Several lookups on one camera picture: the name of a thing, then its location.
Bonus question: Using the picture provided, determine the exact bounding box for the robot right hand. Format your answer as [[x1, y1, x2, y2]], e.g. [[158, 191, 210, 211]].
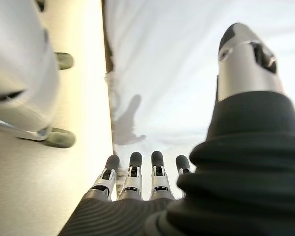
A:
[[58, 22, 295, 236]]

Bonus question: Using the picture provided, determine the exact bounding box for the white duvet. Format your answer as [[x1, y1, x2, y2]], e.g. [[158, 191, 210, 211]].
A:
[[104, 0, 295, 200]]

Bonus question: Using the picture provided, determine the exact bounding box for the dark robot right foot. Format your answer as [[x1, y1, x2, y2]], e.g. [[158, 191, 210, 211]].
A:
[[44, 127, 76, 149]]

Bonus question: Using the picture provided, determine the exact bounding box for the dark robot foot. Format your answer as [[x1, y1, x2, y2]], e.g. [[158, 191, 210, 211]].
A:
[[53, 52, 74, 70], [44, 127, 76, 149]]

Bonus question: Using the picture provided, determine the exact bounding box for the dark robot left foot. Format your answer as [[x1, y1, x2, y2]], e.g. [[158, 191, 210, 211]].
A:
[[53, 52, 74, 70]]

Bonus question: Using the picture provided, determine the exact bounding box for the dark upholstered bed frame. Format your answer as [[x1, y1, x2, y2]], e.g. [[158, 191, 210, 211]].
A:
[[101, 0, 115, 74]]

